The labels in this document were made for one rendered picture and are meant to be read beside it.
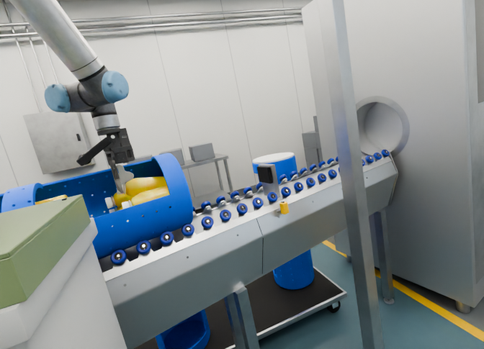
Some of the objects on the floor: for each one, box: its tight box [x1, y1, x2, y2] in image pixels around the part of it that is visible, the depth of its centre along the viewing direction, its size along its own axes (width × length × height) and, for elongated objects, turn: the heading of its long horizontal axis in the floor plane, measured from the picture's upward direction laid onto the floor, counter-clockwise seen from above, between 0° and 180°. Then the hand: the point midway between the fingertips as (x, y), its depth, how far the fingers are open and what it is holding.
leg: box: [374, 209, 394, 304], centre depth 153 cm, size 6×6×63 cm
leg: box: [224, 293, 246, 349], centre depth 120 cm, size 6×6×63 cm
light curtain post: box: [315, 0, 384, 349], centre depth 96 cm, size 6×6×170 cm
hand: (119, 189), depth 84 cm, fingers closed on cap, 4 cm apart
